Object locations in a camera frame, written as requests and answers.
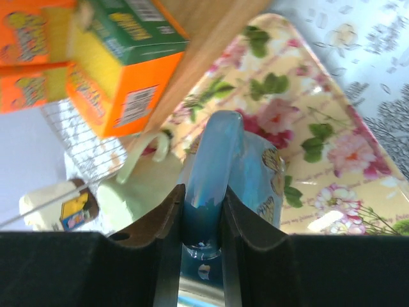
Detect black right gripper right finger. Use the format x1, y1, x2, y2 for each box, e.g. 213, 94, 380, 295
220, 190, 408, 306

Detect white wire wooden shelf rack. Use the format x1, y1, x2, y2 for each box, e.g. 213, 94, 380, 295
0, 0, 272, 224

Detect green ceramic mug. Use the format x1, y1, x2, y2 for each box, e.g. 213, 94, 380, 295
96, 131, 182, 232

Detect yellow sponge pack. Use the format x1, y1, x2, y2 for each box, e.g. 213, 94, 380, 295
1, 1, 76, 67
1, 61, 69, 114

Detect floral tray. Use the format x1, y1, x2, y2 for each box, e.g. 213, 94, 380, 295
162, 13, 408, 235

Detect orange sponge pack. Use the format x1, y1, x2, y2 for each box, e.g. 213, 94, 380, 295
66, 1, 189, 138

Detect yellow sponge pack left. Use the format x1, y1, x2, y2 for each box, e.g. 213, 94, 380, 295
1, 1, 76, 67

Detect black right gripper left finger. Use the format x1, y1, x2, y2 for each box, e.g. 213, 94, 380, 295
1, 185, 185, 306

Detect yellow sponge pack middle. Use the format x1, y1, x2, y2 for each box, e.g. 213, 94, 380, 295
1, 61, 69, 114

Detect blue ceramic mug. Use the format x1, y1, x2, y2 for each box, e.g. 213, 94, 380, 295
177, 109, 286, 307

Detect beige paper roll with cartoon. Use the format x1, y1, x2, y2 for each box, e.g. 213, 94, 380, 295
19, 178, 99, 232

